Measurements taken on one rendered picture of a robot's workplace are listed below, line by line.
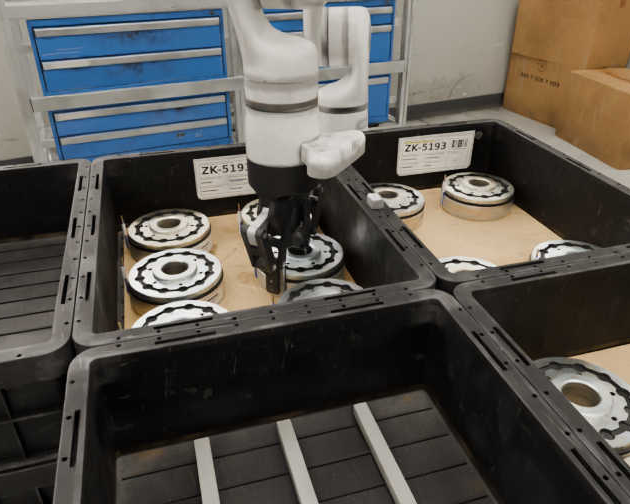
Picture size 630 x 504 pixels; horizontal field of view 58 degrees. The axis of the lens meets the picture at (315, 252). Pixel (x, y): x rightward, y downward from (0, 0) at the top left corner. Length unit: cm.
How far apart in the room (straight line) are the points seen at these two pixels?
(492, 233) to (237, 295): 36
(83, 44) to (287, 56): 194
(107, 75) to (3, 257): 170
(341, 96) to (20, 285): 56
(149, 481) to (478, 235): 52
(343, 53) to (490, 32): 336
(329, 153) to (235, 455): 27
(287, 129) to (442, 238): 32
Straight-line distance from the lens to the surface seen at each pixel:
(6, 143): 342
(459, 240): 78
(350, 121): 98
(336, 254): 66
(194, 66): 250
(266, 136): 54
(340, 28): 95
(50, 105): 243
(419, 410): 52
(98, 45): 243
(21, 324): 68
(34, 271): 77
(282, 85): 53
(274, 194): 56
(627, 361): 64
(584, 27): 397
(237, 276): 69
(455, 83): 420
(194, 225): 74
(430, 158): 90
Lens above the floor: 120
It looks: 31 degrees down
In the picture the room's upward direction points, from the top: straight up
